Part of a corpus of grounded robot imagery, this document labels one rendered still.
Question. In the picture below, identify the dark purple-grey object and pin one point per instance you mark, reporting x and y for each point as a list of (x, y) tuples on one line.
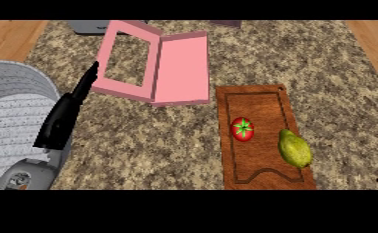
[(227, 23)]

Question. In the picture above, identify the green pear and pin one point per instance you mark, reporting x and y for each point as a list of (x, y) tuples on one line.
[(295, 148)]

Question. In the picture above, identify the red tomato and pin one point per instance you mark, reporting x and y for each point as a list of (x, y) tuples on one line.
[(243, 129)]

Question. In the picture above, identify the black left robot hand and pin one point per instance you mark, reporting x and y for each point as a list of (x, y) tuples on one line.
[(61, 120)]

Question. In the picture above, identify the brown wooden cutting board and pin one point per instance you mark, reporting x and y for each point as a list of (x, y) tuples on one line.
[(261, 137)]

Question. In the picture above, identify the grey flat object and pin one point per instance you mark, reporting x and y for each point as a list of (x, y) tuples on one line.
[(94, 26)]

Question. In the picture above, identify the pink cardboard box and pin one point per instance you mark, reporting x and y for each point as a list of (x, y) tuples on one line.
[(172, 70)]

